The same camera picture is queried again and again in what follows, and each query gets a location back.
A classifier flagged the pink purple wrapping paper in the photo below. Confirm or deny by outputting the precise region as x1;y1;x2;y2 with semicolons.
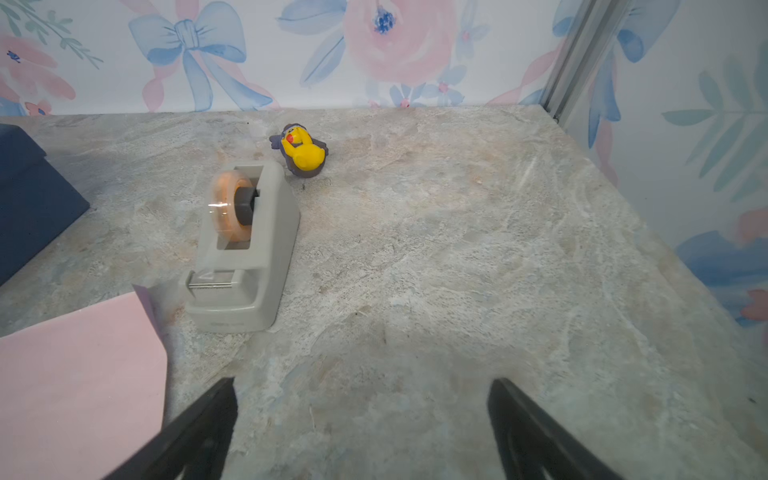
1;287;168;479

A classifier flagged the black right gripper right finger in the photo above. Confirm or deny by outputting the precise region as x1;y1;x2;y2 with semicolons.
487;378;620;479

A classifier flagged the yellow purple toy figure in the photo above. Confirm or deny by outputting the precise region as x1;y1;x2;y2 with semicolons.
269;123;329;178

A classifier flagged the grey tape dispenser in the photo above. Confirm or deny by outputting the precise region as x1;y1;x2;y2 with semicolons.
182;160;301;334

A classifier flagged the aluminium corner post right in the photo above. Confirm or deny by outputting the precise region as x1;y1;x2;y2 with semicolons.
539;0;632;125

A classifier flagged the clear tape roll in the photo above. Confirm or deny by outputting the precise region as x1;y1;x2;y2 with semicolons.
207;169;259;249

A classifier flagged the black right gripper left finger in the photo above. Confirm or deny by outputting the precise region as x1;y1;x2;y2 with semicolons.
107;377;238;479

